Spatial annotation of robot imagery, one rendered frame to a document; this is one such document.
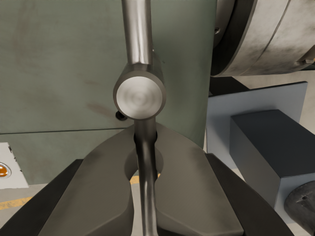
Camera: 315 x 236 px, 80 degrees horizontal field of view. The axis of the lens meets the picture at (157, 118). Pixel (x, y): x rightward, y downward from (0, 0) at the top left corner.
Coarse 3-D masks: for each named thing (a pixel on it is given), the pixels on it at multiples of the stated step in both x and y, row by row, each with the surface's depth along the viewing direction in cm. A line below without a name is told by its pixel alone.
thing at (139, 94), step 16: (144, 64) 8; (160, 64) 11; (128, 80) 7; (144, 80) 7; (160, 80) 8; (128, 96) 8; (144, 96) 8; (160, 96) 8; (128, 112) 8; (144, 112) 8
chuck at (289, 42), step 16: (304, 0) 19; (288, 16) 20; (304, 16) 20; (288, 32) 22; (304, 32) 22; (272, 48) 23; (288, 48) 24; (304, 48) 24; (256, 64) 27; (272, 64) 27; (288, 64) 27; (304, 64) 27
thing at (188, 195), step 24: (168, 144) 10; (192, 144) 10; (168, 168) 8; (192, 168) 8; (168, 192) 7; (192, 192) 7; (216, 192) 7; (168, 216) 6; (192, 216) 6; (216, 216) 6
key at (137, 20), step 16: (128, 0) 7; (144, 0) 7; (128, 16) 8; (144, 16) 8; (128, 32) 8; (144, 32) 8; (128, 48) 8; (144, 48) 8; (128, 64) 9; (144, 128) 10; (144, 144) 10; (144, 160) 11; (144, 176) 11; (144, 192) 12; (144, 208) 12; (144, 224) 12
